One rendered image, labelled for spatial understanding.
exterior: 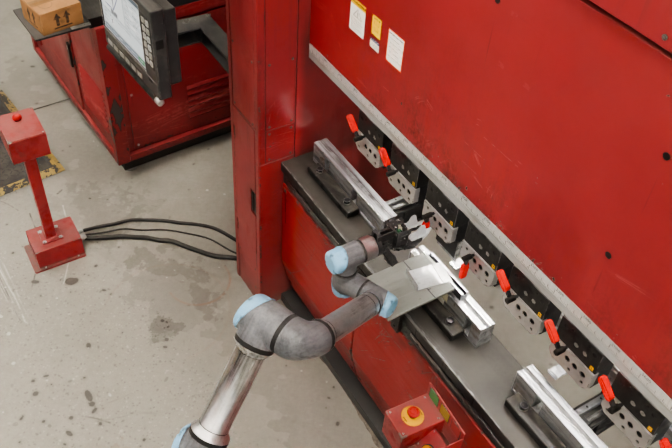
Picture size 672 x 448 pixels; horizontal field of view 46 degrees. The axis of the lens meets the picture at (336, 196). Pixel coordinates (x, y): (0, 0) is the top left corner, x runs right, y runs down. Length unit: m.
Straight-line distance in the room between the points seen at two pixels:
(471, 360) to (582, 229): 0.77
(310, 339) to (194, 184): 2.43
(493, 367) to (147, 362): 1.65
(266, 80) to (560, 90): 1.30
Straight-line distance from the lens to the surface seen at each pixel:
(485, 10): 2.04
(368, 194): 2.92
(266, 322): 2.08
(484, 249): 2.35
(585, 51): 1.82
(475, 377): 2.58
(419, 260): 2.67
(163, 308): 3.81
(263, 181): 3.20
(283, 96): 2.98
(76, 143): 4.75
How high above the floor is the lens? 2.96
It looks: 43 degrees down
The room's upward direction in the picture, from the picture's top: 5 degrees clockwise
